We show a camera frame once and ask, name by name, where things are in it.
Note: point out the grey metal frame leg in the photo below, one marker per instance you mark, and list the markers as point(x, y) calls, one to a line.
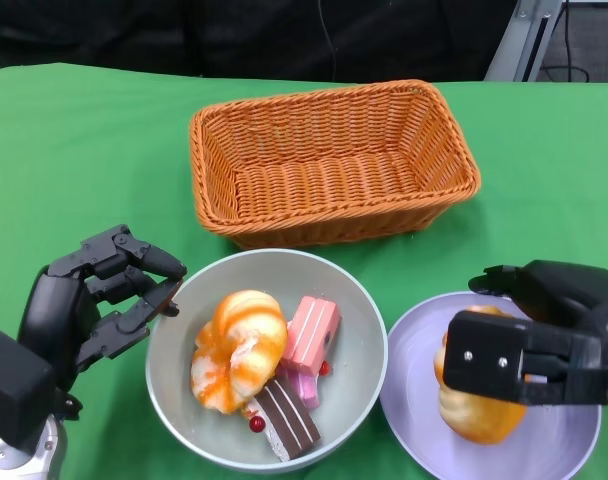
point(519, 45)

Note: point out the lavender plate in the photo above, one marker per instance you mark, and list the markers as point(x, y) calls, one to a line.
point(414, 360)

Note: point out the round orange bread bun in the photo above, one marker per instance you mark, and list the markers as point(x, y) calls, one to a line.
point(484, 425)

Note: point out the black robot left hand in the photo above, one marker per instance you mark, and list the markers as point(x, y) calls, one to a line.
point(49, 310)

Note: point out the large pink cake slice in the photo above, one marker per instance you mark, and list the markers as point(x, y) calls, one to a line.
point(311, 335)

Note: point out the black backdrop curtain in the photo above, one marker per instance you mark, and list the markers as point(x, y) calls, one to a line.
point(134, 30)

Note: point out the green tablecloth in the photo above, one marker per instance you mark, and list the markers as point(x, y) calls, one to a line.
point(84, 175)

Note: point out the chocolate layered cake slice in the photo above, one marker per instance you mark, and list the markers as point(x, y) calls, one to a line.
point(289, 420)

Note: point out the grey ceramic bowl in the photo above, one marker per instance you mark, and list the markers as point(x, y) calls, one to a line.
point(184, 320)

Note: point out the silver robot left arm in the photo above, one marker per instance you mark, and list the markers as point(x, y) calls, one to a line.
point(24, 455)

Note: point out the orange wicker basket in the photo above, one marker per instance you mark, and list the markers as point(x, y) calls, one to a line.
point(324, 190)

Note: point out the small pink cake slice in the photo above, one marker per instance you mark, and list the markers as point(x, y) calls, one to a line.
point(304, 390)

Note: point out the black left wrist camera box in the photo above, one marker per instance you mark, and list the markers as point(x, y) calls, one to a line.
point(14, 385)

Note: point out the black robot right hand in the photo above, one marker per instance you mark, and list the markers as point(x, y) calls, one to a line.
point(569, 290)

